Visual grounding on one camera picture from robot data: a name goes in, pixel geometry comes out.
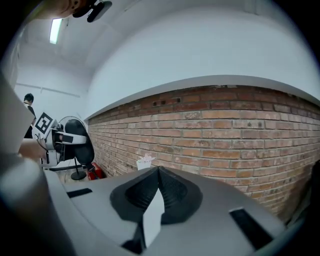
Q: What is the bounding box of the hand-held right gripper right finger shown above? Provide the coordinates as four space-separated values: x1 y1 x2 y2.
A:
149 166 289 256

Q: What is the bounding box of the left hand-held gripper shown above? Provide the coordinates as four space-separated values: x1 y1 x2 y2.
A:
34 112 89 168

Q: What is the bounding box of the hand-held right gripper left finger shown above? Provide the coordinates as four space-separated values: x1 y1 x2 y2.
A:
63 166 160 256

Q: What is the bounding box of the person's left forearm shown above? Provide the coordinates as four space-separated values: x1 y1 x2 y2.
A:
18 138 48 161

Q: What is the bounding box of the black standing fan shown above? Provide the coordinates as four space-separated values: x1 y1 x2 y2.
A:
57 115 89 181

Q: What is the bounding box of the red plastic crate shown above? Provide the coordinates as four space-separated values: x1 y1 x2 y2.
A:
86 162 104 181

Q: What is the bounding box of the white flower vase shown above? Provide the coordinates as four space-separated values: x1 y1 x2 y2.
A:
136 153 157 171

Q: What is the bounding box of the ceiling tube light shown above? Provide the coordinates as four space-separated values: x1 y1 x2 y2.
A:
49 17 63 45

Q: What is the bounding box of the thin wrist bracelet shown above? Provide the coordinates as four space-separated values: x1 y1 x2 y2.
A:
35 133 49 163

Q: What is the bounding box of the black head-mounted camera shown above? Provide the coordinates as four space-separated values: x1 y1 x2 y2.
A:
72 0 113 24

